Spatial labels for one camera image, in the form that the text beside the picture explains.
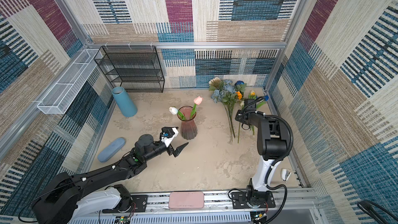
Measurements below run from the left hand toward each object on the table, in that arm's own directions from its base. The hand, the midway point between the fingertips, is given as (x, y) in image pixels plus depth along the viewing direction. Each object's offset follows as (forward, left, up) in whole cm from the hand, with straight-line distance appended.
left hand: (182, 134), depth 78 cm
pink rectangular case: (-25, -1, -16) cm, 30 cm away
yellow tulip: (+38, -46, -13) cm, 61 cm away
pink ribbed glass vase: (+7, -3, -4) cm, 9 cm away
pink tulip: (+12, -8, +12) cm, 18 cm away
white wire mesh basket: (+10, +55, +16) cm, 58 cm away
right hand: (+20, -36, -16) cm, 44 cm away
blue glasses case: (0, +42, -15) cm, 45 cm away
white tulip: (+6, +3, +11) cm, 13 cm away
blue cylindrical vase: (+25, +37, -4) cm, 45 cm away
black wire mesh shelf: (+51, +36, +2) cm, 62 cm away
